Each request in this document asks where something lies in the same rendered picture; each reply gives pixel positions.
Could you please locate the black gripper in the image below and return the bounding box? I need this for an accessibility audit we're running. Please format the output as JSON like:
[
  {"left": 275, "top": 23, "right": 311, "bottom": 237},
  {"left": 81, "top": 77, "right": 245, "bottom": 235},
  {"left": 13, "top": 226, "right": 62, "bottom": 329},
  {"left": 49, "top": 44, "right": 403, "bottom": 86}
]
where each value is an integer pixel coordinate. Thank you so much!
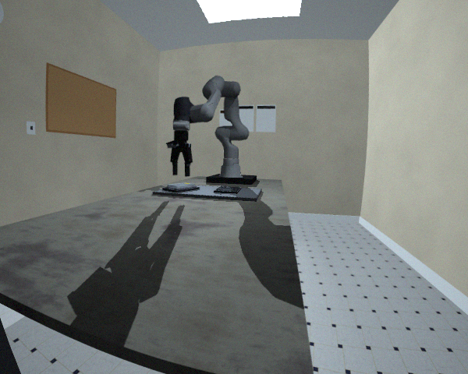
[{"left": 170, "top": 130, "right": 193, "bottom": 177}]

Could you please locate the clear rectangular plastic lid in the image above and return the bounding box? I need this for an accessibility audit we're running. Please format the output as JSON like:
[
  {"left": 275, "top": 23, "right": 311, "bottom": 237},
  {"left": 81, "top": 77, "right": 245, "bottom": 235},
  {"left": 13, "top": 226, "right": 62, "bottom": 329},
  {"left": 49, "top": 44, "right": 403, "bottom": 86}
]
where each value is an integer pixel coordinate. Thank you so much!
[{"left": 168, "top": 182, "right": 195, "bottom": 188}]

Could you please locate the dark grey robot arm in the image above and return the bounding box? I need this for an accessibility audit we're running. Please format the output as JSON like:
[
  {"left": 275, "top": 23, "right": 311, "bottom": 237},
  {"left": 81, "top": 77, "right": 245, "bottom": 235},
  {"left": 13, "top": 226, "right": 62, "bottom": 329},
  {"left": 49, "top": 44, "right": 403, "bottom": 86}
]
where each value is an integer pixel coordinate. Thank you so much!
[{"left": 173, "top": 76, "right": 249, "bottom": 178}]

